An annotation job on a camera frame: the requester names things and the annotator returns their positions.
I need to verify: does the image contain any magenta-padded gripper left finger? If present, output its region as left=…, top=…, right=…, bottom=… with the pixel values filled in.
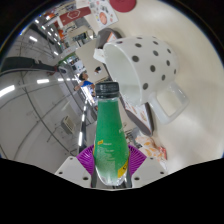
left=54, top=143, right=98, bottom=189

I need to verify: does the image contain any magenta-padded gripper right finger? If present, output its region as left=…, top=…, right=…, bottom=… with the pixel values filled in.
left=125, top=144, right=168, bottom=189

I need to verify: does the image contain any green drink bottle black cap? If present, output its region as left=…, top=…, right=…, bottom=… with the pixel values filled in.
left=92, top=81, right=131, bottom=187

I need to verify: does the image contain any small red packet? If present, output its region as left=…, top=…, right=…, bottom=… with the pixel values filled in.
left=156, top=145, right=168, bottom=162

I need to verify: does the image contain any ceiling air conditioner unit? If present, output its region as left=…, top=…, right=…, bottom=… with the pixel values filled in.
left=61, top=114, right=78, bottom=134

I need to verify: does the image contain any person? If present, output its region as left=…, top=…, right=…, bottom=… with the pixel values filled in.
left=74, top=73, right=96, bottom=98

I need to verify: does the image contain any group of ceiling lights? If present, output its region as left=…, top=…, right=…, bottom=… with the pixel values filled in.
left=0, top=16, right=88, bottom=148

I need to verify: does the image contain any white polka-dot mug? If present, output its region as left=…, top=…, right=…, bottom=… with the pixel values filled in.
left=102, top=35, right=190, bottom=126

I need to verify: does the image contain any beige chair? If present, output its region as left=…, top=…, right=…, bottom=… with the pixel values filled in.
left=73, top=39, right=103, bottom=73

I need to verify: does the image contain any crumpled white napkin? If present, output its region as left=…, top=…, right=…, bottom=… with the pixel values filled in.
left=93, top=48, right=108, bottom=64

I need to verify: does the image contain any flat round red coaster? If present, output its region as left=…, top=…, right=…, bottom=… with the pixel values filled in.
left=109, top=0, right=137, bottom=14

